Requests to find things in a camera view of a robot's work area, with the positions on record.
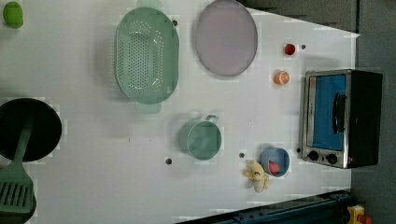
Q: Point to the red strawberry toy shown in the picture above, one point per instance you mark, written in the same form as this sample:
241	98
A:
289	49

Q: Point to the blue cup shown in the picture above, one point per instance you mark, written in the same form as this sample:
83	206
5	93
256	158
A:
275	161

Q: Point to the orange slice toy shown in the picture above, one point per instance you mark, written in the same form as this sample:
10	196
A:
282	78

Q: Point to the green slotted spatula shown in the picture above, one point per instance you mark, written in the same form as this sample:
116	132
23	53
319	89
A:
17	190

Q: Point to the green measuring cup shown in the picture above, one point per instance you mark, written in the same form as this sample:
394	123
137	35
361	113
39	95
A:
200	138

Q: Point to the green perforated colander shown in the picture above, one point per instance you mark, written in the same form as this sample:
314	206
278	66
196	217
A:
146	48

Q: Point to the yellow plush toy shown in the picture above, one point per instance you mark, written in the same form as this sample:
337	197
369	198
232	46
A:
257	179

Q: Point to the green cylinder toy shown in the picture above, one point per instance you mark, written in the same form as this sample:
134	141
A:
13	15

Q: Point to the round purple plate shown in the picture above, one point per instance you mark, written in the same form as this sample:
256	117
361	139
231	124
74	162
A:
226	38

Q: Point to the black toaster oven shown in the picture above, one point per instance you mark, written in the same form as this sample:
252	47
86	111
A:
341	118

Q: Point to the red ball in cup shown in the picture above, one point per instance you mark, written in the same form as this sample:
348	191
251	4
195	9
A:
274	168

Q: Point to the black pan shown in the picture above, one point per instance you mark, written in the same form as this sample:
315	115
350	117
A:
46	133

